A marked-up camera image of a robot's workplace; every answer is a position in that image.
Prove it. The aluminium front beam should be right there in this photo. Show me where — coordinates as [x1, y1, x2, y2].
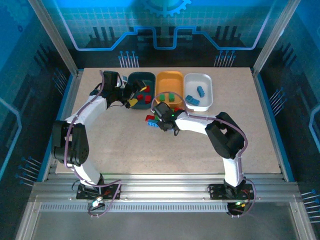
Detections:
[29, 173, 302, 203]

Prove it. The slotted grey cable duct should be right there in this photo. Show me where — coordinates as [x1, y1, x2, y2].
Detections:
[39, 203, 231, 213]

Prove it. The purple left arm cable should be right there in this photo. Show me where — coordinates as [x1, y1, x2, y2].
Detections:
[64, 70, 123, 218]

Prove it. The aluminium side rail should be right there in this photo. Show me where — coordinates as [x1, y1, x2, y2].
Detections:
[41, 69, 85, 182]
[251, 68, 288, 181]

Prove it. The aluminium frame post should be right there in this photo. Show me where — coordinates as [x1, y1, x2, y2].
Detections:
[252, 0, 302, 75]
[27, 0, 81, 76]

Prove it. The dark teal plastic container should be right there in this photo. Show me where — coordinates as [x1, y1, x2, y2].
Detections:
[124, 71, 157, 110]

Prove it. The white plastic container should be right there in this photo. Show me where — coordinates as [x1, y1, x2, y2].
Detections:
[183, 72, 214, 112]

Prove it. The orange plastic container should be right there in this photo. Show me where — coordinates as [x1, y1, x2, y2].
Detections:
[154, 70, 185, 107]

